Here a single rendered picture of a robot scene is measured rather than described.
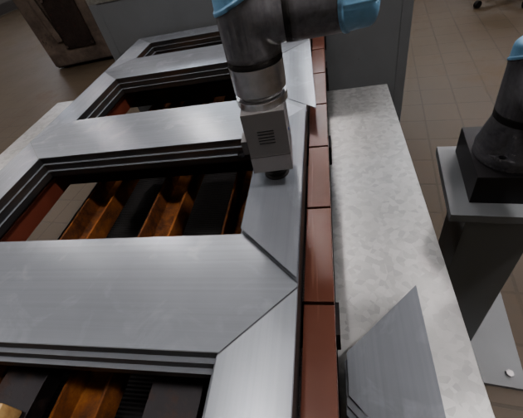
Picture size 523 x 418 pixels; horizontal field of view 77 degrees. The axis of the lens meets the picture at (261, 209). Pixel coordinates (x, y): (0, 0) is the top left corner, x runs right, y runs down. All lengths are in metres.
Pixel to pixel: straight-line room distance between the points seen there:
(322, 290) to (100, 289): 0.32
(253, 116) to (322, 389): 0.35
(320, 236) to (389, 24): 1.18
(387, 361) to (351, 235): 0.27
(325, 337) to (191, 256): 0.22
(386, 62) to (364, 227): 1.02
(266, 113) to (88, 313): 0.37
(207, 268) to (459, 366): 0.40
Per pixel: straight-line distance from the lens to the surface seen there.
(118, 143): 0.87
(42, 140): 1.07
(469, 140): 0.88
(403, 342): 0.56
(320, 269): 0.49
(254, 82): 0.46
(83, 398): 0.71
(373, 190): 0.82
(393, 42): 1.61
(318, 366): 0.43
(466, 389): 0.60
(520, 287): 1.59
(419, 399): 0.54
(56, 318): 0.56
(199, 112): 0.87
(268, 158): 0.52
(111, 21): 1.76
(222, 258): 0.49
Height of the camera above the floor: 1.23
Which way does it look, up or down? 44 degrees down
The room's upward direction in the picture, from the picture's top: 15 degrees counter-clockwise
